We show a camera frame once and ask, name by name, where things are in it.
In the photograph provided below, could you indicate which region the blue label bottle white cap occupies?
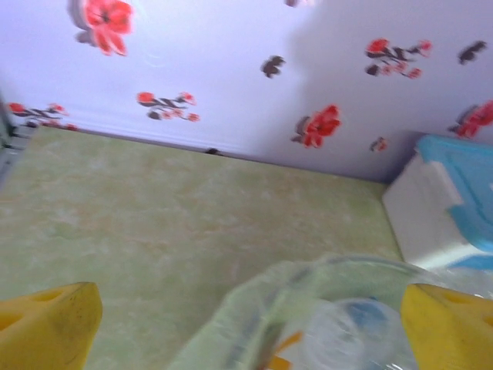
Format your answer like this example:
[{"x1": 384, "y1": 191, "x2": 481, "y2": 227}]
[{"x1": 307, "y1": 296, "x2": 405, "y2": 370}]

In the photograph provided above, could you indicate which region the white storage box blue lid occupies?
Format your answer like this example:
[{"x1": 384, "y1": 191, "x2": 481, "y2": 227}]
[{"x1": 382, "y1": 133, "x2": 493, "y2": 273}]

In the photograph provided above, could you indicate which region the clear plastic bin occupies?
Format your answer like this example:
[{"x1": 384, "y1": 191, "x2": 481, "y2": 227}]
[{"x1": 169, "y1": 254, "x2": 438, "y2": 370}]

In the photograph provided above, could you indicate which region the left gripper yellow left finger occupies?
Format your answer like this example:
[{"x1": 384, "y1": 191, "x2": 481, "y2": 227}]
[{"x1": 0, "y1": 281, "x2": 103, "y2": 370}]

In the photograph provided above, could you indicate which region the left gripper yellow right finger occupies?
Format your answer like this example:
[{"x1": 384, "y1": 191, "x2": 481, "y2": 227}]
[{"x1": 400, "y1": 284, "x2": 493, "y2": 370}]

